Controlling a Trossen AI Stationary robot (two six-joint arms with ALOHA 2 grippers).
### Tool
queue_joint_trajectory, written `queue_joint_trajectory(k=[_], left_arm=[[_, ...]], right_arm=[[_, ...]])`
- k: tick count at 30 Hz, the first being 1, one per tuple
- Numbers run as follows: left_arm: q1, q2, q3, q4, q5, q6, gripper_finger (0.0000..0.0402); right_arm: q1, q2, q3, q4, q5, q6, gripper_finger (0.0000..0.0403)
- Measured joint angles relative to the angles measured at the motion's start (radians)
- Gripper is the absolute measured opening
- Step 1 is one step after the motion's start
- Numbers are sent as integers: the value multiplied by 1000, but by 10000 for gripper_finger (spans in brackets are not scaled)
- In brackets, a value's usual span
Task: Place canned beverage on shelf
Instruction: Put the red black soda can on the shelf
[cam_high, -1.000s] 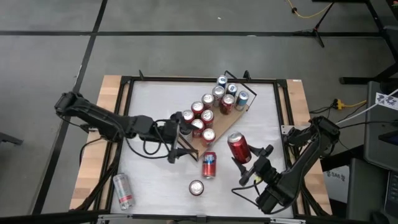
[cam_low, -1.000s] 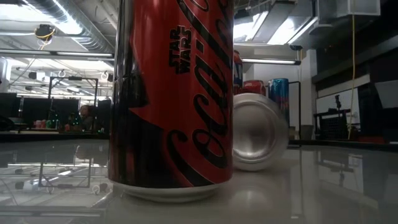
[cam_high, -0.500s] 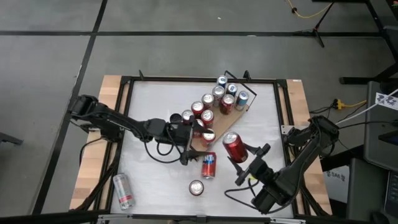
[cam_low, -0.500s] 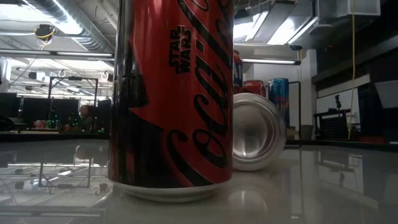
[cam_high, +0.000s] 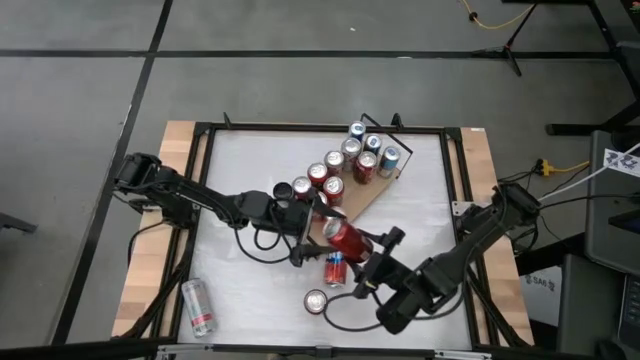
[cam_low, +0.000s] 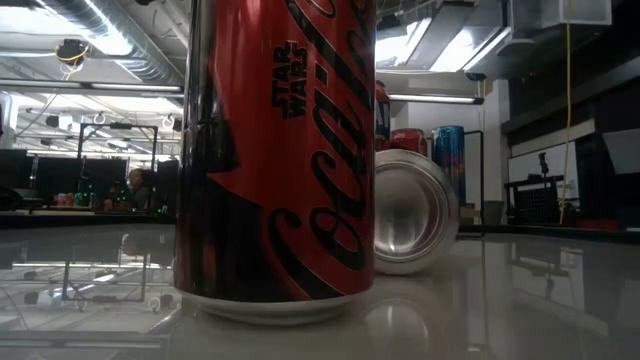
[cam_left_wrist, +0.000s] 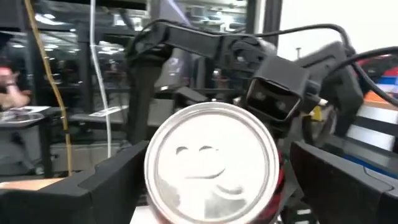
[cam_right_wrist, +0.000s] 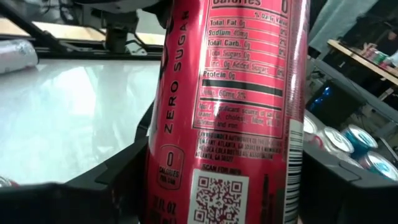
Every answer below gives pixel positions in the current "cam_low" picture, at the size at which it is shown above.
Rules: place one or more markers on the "red black Coca-Cola can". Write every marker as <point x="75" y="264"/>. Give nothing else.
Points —
<point x="270" y="175"/>
<point x="409" y="142"/>

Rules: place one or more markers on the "red Fanta strawberry can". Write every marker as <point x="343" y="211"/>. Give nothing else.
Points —
<point x="415" y="210"/>
<point x="382" y="115"/>

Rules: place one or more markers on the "blue slim energy drink can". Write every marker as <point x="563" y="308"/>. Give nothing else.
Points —
<point x="450" y="160"/>

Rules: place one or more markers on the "fluorescent tube light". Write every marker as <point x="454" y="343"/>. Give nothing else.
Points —
<point x="125" y="86"/>
<point x="435" y="99"/>

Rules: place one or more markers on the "black computer equipment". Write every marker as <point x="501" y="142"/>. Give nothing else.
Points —
<point x="167" y="187"/>

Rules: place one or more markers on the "wooden tray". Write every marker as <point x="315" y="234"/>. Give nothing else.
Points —
<point x="482" y="175"/>

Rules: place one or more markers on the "grey waste bin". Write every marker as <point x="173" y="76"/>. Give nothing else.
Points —
<point x="492" y="212"/>

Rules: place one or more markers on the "person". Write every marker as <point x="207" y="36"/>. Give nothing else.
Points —
<point x="137" y="187"/>

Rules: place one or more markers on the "dark long desk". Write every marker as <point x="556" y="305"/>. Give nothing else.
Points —
<point x="75" y="218"/>

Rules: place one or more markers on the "black monitors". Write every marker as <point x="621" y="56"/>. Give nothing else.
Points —
<point x="65" y="175"/>

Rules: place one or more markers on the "black ceiling device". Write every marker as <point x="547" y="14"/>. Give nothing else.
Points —
<point x="72" y="50"/>

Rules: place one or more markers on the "white ceiling unit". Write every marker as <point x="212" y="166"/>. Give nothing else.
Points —
<point x="560" y="12"/>

